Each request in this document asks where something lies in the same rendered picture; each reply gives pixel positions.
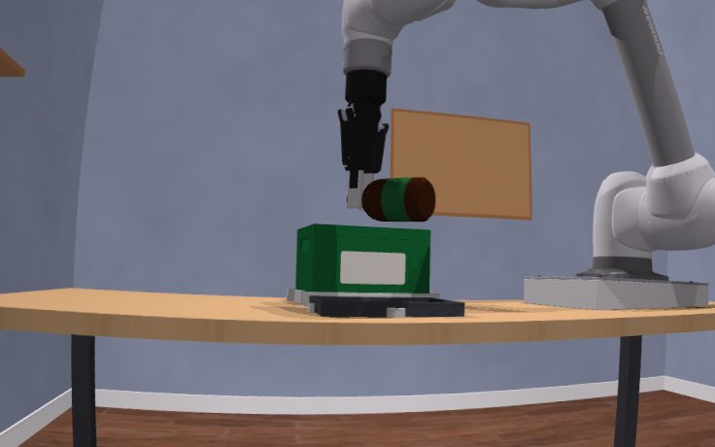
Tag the green divided crate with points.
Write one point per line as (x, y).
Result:
(350, 258)

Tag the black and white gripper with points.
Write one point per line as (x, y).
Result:
(355, 122)

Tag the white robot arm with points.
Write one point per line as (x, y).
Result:
(679, 211)

